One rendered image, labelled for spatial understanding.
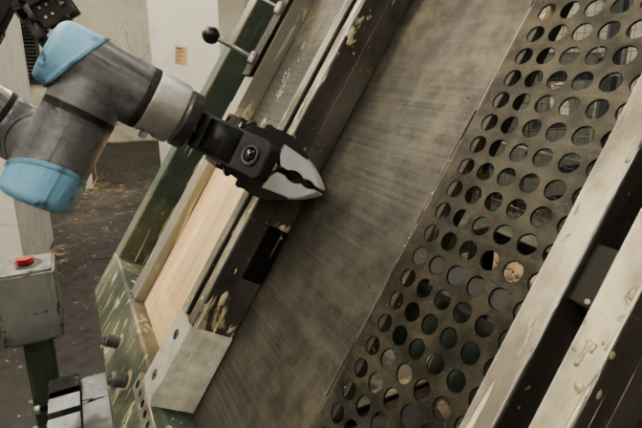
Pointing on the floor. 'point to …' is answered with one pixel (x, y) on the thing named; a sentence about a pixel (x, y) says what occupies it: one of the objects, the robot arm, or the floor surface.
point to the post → (41, 374)
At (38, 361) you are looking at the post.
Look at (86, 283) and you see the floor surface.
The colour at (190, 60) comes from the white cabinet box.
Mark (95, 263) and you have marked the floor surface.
